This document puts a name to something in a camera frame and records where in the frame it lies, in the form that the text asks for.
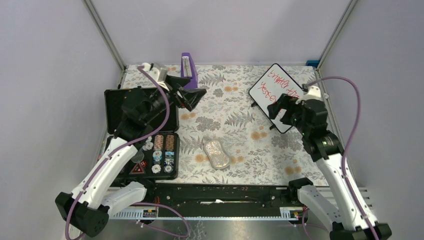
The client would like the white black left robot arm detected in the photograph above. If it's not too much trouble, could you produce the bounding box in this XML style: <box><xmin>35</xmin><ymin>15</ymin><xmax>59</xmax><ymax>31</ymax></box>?
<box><xmin>55</xmin><ymin>75</ymin><xmax>207</xmax><ymax>237</ymax></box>

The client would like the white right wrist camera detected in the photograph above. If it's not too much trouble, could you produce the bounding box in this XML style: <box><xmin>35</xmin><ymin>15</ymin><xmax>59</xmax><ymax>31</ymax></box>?
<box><xmin>295</xmin><ymin>85</ymin><xmax>322</xmax><ymax>105</ymax></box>

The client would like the small whiteboard black frame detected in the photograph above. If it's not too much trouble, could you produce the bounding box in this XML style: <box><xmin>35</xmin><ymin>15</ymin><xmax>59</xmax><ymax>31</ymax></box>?
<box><xmin>248</xmin><ymin>63</ymin><xmax>303</xmax><ymax>134</ymax></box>

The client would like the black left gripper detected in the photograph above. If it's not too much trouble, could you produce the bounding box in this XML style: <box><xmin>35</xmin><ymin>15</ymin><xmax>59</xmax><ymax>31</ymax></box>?
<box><xmin>142</xmin><ymin>74</ymin><xmax>206</xmax><ymax>124</ymax></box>

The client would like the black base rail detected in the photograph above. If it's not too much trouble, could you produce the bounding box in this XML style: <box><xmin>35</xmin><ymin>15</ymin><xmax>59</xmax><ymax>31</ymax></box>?
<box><xmin>144</xmin><ymin>183</ymin><xmax>304</xmax><ymax>219</ymax></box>

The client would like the black poker chip case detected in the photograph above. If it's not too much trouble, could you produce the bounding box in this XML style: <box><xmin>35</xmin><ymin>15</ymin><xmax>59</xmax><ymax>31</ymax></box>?
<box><xmin>103</xmin><ymin>86</ymin><xmax>180</xmax><ymax>181</ymax></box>

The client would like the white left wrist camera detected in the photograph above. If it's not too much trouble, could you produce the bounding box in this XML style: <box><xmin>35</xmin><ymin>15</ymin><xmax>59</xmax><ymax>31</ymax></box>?
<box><xmin>137</xmin><ymin>62</ymin><xmax>168</xmax><ymax>83</ymax></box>

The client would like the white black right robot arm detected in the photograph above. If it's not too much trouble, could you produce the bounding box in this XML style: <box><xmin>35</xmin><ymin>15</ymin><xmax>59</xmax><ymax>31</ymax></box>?
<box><xmin>267</xmin><ymin>94</ymin><xmax>392</xmax><ymax>240</ymax></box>

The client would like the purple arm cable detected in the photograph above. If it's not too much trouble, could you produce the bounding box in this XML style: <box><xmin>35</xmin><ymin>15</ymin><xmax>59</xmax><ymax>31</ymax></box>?
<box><xmin>306</xmin><ymin>76</ymin><xmax>380</xmax><ymax>240</ymax></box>
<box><xmin>64</xmin><ymin>65</ymin><xmax>171</xmax><ymax>240</ymax></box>

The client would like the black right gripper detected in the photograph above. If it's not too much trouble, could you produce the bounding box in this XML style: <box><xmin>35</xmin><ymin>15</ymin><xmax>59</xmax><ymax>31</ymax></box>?
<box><xmin>265</xmin><ymin>93</ymin><xmax>308</xmax><ymax>135</ymax></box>

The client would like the blue corner bracket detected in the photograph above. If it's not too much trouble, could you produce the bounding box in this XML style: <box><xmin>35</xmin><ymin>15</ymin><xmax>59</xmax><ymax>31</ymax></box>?
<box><xmin>305</xmin><ymin>60</ymin><xmax>320</xmax><ymax>68</ymax></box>

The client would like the floral patterned table mat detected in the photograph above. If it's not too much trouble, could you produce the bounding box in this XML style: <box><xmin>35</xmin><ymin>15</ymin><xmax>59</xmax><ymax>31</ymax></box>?
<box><xmin>120</xmin><ymin>64</ymin><xmax>338</xmax><ymax>187</ymax></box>

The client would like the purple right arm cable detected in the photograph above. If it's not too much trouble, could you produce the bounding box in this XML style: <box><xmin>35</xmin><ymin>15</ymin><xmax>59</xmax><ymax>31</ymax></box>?
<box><xmin>306</xmin><ymin>76</ymin><xmax>380</xmax><ymax>240</ymax></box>

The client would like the purple metronome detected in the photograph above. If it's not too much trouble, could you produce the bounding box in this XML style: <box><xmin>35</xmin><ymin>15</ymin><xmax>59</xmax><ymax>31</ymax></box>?
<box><xmin>180</xmin><ymin>52</ymin><xmax>198</xmax><ymax>90</ymax></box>

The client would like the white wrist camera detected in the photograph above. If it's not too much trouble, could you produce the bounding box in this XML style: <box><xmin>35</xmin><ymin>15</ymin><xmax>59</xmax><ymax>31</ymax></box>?
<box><xmin>137</xmin><ymin>62</ymin><xmax>168</xmax><ymax>83</ymax></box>
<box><xmin>295</xmin><ymin>85</ymin><xmax>322</xmax><ymax>105</ymax></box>

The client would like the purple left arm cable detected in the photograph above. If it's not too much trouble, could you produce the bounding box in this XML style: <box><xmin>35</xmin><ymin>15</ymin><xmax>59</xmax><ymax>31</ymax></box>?
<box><xmin>64</xmin><ymin>65</ymin><xmax>171</xmax><ymax>240</ymax></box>

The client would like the red triangle dealer token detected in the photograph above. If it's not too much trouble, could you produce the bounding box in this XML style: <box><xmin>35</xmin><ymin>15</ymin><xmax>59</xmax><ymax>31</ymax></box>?
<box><xmin>129</xmin><ymin>162</ymin><xmax>145</xmax><ymax>175</ymax></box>

